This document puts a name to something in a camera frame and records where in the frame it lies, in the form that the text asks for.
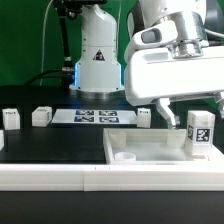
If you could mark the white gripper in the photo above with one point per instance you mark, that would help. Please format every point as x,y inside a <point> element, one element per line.
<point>153,74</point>

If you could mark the white square tabletop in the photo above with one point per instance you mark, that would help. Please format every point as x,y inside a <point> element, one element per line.
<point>151,147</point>

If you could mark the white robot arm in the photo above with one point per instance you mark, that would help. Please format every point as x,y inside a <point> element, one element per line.
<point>97,71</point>

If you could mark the white L-shaped fence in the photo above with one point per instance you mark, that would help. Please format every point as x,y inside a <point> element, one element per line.
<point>112,177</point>

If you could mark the white tag sheet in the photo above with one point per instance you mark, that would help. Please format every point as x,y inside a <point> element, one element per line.
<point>89,116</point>

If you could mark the white block at left edge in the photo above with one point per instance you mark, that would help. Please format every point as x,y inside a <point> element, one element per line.
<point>1,139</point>

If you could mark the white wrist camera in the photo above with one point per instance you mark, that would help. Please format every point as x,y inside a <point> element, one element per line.
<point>157,36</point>

